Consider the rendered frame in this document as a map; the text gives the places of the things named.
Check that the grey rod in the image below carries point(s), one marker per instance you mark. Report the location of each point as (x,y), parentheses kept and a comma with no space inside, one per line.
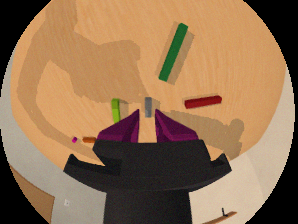
(148,107)

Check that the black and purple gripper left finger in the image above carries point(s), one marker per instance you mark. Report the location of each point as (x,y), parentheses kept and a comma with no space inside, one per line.
(122,130)

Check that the orange rod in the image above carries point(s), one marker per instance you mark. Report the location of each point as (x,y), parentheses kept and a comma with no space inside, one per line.
(89,139)

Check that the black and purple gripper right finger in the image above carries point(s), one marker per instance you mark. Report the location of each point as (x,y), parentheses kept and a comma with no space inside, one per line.
(169,130)

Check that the red rod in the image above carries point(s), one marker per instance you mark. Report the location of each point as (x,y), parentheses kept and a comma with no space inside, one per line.
(193,103)

